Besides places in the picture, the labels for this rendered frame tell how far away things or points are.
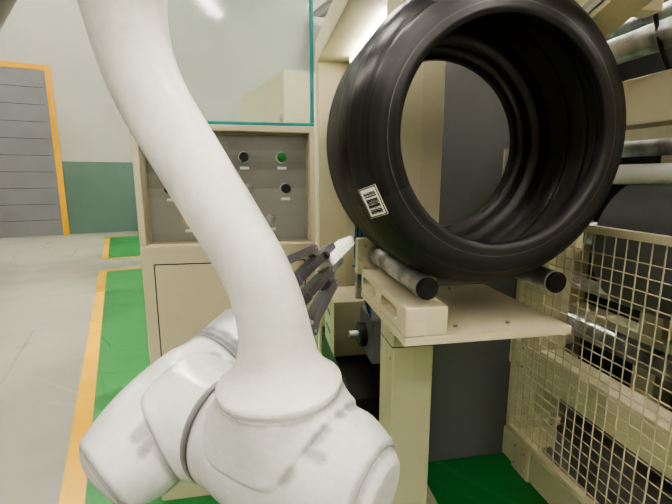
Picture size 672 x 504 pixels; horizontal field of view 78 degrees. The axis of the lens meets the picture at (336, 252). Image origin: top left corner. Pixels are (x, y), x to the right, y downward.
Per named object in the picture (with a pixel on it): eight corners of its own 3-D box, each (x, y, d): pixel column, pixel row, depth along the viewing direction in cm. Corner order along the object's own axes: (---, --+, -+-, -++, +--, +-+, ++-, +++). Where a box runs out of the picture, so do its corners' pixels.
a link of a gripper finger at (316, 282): (291, 306, 55) (297, 315, 55) (336, 264, 62) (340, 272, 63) (273, 310, 57) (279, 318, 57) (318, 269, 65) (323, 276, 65)
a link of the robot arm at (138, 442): (207, 388, 53) (285, 418, 46) (95, 499, 42) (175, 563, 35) (172, 321, 48) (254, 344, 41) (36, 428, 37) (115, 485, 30)
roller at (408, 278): (371, 246, 113) (387, 248, 114) (368, 262, 113) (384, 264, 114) (419, 276, 79) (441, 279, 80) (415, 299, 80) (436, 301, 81)
